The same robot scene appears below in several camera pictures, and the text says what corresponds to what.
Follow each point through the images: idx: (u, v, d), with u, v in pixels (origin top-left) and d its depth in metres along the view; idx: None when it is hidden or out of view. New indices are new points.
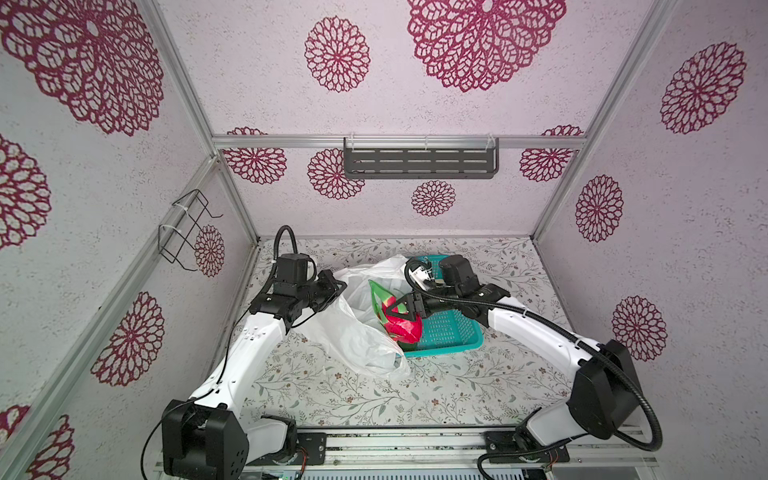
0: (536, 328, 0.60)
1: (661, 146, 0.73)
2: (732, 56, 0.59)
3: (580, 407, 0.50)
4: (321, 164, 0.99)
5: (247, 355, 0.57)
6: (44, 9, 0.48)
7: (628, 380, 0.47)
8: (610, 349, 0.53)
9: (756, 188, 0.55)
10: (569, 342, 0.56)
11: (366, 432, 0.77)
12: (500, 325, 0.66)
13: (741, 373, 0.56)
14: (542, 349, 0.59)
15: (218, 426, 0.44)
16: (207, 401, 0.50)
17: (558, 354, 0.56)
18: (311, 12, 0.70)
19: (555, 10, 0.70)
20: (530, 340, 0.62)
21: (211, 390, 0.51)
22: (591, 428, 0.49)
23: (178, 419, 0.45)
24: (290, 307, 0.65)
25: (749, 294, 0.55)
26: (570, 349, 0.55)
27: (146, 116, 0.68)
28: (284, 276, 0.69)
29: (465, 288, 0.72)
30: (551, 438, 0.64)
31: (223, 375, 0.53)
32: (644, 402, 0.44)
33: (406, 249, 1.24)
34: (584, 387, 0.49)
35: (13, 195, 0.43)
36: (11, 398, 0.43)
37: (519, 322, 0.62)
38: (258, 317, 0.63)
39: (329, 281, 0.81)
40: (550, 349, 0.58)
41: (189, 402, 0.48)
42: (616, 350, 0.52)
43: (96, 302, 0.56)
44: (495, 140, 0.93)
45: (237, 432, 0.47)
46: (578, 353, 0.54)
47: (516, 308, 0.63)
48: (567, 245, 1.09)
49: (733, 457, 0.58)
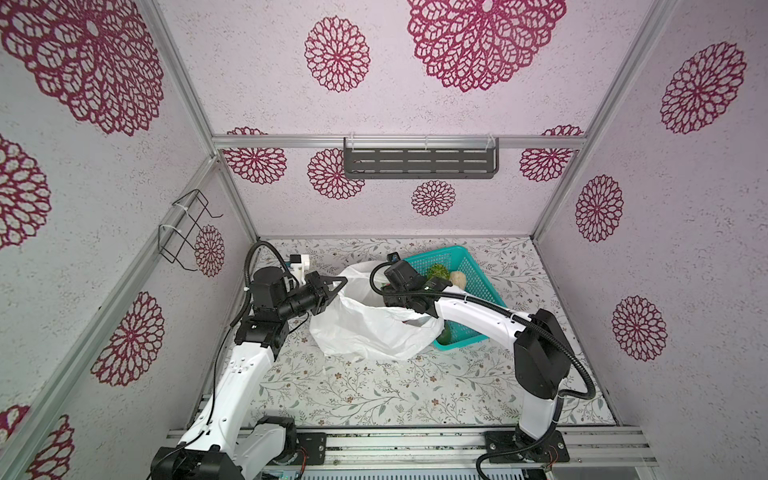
0: (477, 310, 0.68)
1: (661, 146, 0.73)
2: (732, 56, 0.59)
3: (525, 375, 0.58)
4: (321, 164, 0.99)
5: (238, 389, 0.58)
6: (44, 9, 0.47)
7: (558, 343, 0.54)
8: (541, 318, 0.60)
9: (756, 188, 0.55)
10: (507, 318, 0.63)
11: (366, 432, 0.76)
12: (448, 314, 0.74)
13: (741, 373, 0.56)
14: (487, 330, 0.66)
15: (213, 469, 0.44)
16: (197, 444, 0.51)
17: (500, 331, 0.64)
18: (311, 12, 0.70)
19: (555, 10, 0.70)
20: (475, 323, 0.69)
21: (201, 432, 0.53)
22: (536, 392, 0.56)
23: (170, 466, 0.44)
24: (277, 333, 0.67)
25: (749, 293, 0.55)
26: (507, 325, 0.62)
27: (146, 116, 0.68)
28: (262, 301, 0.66)
29: (410, 286, 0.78)
30: (542, 431, 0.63)
31: (212, 415, 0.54)
32: (577, 362, 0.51)
33: (406, 249, 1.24)
34: (522, 355, 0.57)
35: (13, 195, 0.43)
36: (11, 398, 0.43)
37: (463, 308, 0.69)
38: (243, 348, 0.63)
39: (315, 286, 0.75)
40: (492, 328, 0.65)
41: (180, 448, 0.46)
42: (544, 318, 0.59)
43: (96, 302, 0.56)
44: (495, 140, 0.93)
45: (232, 471, 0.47)
46: (514, 326, 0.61)
47: (458, 296, 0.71)
48: (567, 245, 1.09)
49: (733, 457, 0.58)
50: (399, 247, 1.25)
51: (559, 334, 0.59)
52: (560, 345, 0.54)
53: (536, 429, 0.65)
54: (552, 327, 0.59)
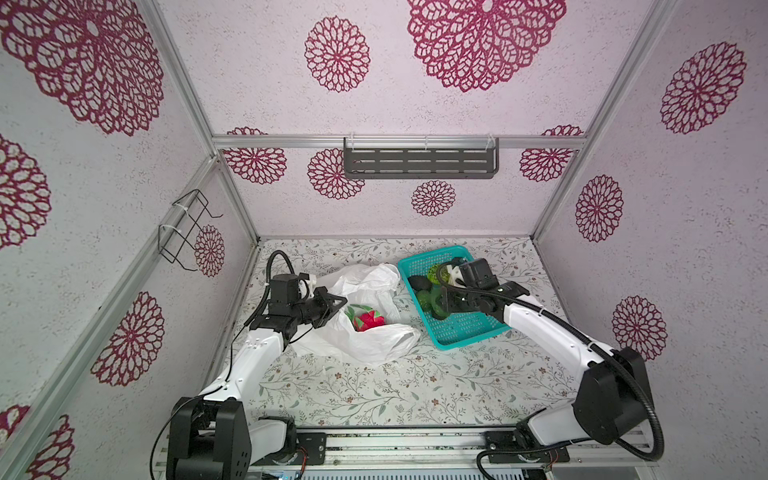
0: (551, 328, 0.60)
1: (661, 146, 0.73)
2: (732, 57, 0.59)
3: (589, 412, 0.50)
4: (321, 164, 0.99)
5: (252, 360, 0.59)
6: (44, 9, 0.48)
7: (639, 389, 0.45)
8: (624, 354, 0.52)
9: (756, 188, 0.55)
10: (582, 344, 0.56)
11: (366, 432, 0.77)
12: (517, 324, 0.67)
13: (741, 373, 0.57)
14: (555, 349, 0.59)
15: (228, 418, 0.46)
16: (216, 396, 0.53)
17: (569, 354, 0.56)
18: (311, 12, 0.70)
19: (555, 10, 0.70)
20: (545, 342, 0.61)
21: (220, 386, 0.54)
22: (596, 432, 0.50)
23: (188, 415, 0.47)
24: (287, 326, 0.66)
25: (750, 293, 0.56)
26: (582, 351, 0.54)
27: (147, 116, 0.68)
28: (277, 297, 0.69)
29: (485, 285, 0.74)
30: (550, 437, 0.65)
31: (230, 374, 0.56)
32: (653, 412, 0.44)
33: (406, 249, 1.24)
34: (592, 387, 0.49)
35: (13, 195, 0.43)
36: (11, 398, 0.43)
37: (534, 320, 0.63)
38: (258, 331, 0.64)
39: (324, 298, 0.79)
40: (562, 349, 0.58)
41: (198, 400, 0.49)
42: (629, 358, 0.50)
43: (96, 302, 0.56)
44: (495, 140, 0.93)
45: (242, 428, 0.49)
46: (589, 355, 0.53)
47: (533, 306, 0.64)
48: (567, 245, 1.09)
49: (734, 458, 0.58)
50: (400, 247, 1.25)
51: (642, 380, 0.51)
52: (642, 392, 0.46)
53: (545, 434, 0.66)
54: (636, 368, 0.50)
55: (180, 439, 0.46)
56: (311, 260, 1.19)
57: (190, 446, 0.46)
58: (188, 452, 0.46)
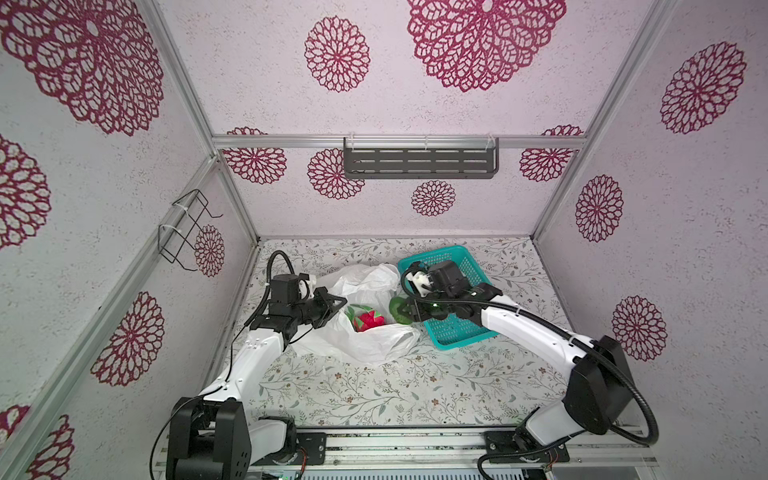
0: (531, 327, 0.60)
1: (661, 146, 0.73)
2: (732, 56, 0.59)
3: (578, 407, 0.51)
4: (321, 164, 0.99)
5: (252, 360, 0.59)
6: (44, 9, 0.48)
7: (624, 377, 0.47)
8: (603, 344, 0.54)
9: (756, 188, 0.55)
10: (563, 340, 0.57)
11: (366, 432, 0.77)
12: (495, 325, 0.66)
13: (741, 373, 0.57)
14: (537, 347, 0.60)
15: (228, 419, 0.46)
16: (215, 396, 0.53)
17: (552, 351, 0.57)
18: (311, 12, 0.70)
19: (555, 10, 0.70)
20: (526, 340, 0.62)
21: (220, 386, 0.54)
22: (588, 424, 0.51)
23: (188, 415, 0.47)
24: (287, 326, 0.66)
25: (750, 293, 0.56)
26: (564, 347, 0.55)
27: (146, 116, 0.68)
28: (278, 297, 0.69)
29: (456, 290, 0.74)
30: (549, 437, 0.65)
31: (230, 374, 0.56)
32: (641, 399, 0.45)
33: (406, 249, 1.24)
34: (579, 384, 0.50)
35: (13, 195, 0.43)
36: (11, 398, 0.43)
37: (512, 320, 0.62)
38: (258, 331, 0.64)
39: (325, 299, 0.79)
40: (544, 347, 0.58)
41: (198, 400, 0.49)
42: (609, 347, 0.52)
43: (96, 302, 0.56)
44: (495, 140, 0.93)
45: (242, 428, 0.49)
46: (572, 351, 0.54)
47: (509, 306, 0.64)
48: (567, 245, 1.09)
49: (733, 457, 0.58)
50: (400, 247, 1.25)
51: (624, 366, 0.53)
52: (625, 379, 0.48)
53: (543, 435, 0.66)
54: (616, 356, 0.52)
55: (180, 439, 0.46)
56: (311, 260, 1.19)
57: (190, 446, 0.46)
58: (188, 452, 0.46)
